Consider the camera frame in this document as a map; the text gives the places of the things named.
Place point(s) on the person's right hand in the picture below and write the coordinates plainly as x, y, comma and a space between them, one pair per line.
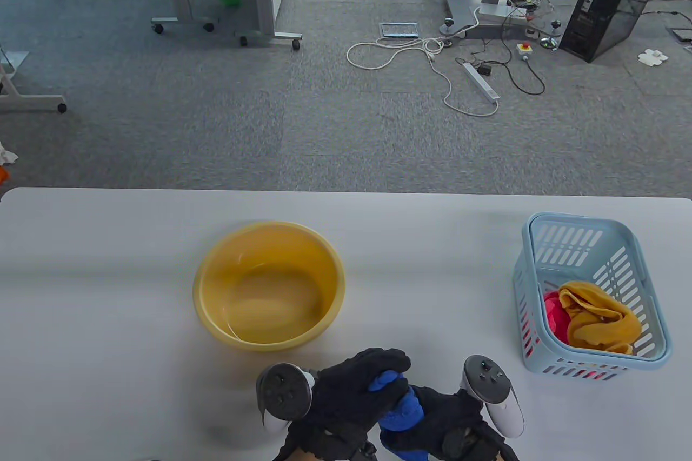
448, 418

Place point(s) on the person's left hand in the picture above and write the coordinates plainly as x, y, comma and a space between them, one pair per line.
346, 391

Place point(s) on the blue square towel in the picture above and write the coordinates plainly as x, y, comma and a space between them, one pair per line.
405, 412

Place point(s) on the pink square towel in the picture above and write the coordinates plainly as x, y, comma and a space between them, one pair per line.
556, 315

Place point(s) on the yellow square towel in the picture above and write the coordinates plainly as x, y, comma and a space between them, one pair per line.
594, 320

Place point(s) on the person's left forearm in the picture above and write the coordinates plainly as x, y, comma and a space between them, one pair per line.
297, 455

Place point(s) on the black and white hand controller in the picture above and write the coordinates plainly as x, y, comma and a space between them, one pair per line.
489, 380
284, 391

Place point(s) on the yellow plastic basin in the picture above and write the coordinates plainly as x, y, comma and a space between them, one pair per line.
259, 266

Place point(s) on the light blue plastic basket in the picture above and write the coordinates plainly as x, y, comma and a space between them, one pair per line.
621, 261

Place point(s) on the grey floor socket box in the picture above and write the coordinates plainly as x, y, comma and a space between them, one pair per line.
682, 34
399, 30

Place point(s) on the red emergency stop button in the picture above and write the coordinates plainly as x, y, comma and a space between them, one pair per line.
524, 50

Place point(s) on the orange object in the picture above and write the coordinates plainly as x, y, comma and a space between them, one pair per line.
2, 174

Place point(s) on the white crumpled cloth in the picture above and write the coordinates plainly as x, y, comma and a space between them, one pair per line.
8, 155

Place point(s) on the whiteboard on rolling stand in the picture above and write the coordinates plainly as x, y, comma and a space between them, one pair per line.
32, 100

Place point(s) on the black computer tower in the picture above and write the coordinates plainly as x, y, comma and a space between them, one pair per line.
611, 7

